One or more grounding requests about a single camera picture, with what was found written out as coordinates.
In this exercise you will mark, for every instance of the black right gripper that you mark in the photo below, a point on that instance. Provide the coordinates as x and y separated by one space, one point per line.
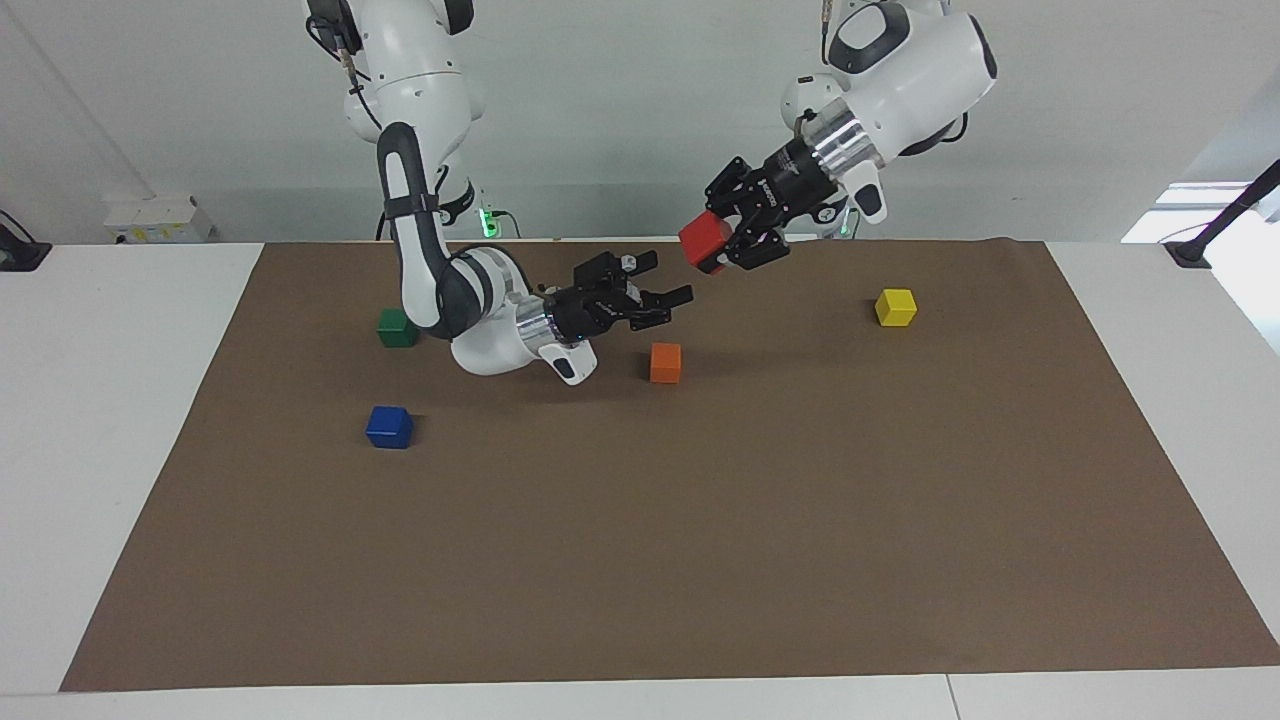
595 308

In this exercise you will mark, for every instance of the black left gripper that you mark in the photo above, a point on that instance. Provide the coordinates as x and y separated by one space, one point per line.
790 180

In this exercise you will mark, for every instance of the red wooden block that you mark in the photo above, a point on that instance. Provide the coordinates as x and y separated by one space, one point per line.
703 240

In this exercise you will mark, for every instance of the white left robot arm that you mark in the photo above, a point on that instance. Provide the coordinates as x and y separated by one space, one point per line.
920 70

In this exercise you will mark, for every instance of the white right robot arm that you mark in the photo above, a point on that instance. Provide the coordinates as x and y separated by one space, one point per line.
420 90

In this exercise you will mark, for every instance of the orange wooden block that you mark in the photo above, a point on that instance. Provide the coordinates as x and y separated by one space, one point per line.
665 363

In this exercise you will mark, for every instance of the yellow wooden block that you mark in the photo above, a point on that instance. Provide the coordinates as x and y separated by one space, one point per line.
896 308

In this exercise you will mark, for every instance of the green wooden block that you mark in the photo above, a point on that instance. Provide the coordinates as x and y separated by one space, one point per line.
392 328

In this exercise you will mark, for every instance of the blue wooden block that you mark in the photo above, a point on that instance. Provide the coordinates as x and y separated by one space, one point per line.
389 427

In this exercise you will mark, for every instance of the brown table mat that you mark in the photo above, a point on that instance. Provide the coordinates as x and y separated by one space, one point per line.
700 550

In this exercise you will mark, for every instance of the white power box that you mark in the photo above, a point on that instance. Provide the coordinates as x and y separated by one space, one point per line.
160 220

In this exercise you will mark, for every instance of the black table clamp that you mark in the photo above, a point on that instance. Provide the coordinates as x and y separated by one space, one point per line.
20 255

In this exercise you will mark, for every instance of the black camera stand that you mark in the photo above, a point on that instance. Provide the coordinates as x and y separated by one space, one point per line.
1215 225

